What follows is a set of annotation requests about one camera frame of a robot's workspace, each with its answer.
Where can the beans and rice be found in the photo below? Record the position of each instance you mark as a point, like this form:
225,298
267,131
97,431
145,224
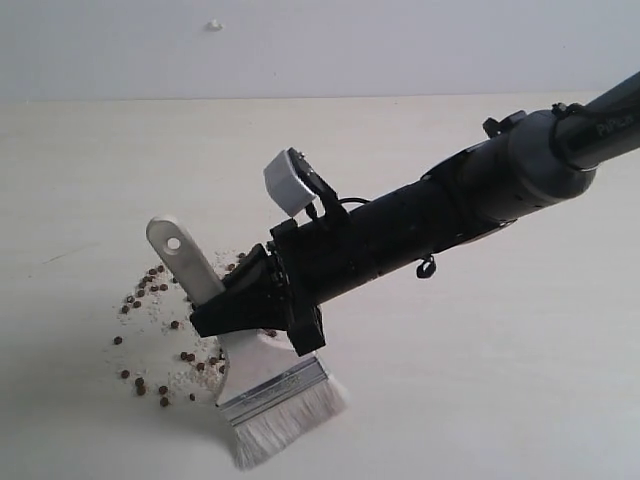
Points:
157,351

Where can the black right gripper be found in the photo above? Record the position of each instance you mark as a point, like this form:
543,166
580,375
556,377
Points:
264,292

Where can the white wall hook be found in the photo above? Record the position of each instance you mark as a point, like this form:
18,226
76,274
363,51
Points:
214,26

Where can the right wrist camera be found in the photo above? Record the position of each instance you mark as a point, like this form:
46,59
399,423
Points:
293,185

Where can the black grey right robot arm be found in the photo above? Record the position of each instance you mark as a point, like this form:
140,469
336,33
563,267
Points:
330,245

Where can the white paint brush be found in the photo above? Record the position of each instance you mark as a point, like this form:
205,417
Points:
270,396

